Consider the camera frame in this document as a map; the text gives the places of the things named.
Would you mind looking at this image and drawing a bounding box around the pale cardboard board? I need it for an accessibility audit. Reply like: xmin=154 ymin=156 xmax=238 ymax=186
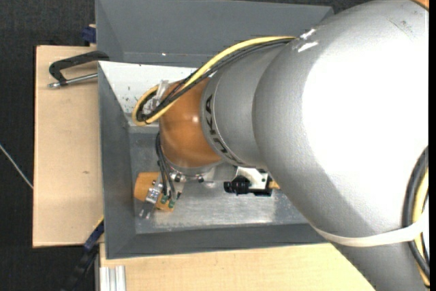
xmin=32 ymin=44 xmax=105 ymax=249

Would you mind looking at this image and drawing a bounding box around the orange-brown block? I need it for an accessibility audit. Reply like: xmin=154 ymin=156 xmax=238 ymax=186
xmin=133 ymin=171 xmax=175 ymax=213

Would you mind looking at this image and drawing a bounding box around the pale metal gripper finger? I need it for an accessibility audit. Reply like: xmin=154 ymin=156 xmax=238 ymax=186
xmin=145 ymin=181 xmax=161 ymax=219
xmin=138 ymin=189 xmax=155 ymax=219

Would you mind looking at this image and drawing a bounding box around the black cylinder on white bracket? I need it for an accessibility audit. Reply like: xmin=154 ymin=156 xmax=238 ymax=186
xmin=223 ymin=166 xmax=281 ymax=198

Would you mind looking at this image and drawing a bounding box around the grey metal bin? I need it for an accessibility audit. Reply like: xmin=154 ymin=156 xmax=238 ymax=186
xmin=94 ymin=0 xmax=335 ymax=260

